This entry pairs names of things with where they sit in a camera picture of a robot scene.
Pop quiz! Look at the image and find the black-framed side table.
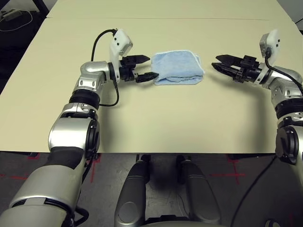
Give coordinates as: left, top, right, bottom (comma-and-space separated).
35, 0, 51, 14

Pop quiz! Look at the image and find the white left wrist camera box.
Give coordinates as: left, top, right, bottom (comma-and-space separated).
108, 28, 134, 81

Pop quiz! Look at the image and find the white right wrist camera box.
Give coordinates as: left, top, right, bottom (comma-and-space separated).
257, 28, 282, 85

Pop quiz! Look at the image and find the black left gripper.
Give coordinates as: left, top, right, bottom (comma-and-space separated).
119, 54, 160, 83

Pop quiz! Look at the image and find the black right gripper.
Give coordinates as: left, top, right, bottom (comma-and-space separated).
211, 54, 264, 84

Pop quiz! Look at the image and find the light blue terry towel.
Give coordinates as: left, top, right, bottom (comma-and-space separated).
151, 49, 205, 86

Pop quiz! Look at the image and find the grey robot left leg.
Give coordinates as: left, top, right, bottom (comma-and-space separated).
115, 155, 152, 227

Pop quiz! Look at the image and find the grey power strip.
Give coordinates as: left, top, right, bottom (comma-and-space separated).
1, 9, 19, 20

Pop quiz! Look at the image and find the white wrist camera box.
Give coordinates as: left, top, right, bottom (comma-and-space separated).
257, 28, 282, 85
108, 28, 134, 81

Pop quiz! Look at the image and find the white floor cable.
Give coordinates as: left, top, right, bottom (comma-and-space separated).
0, 9, 34, 32

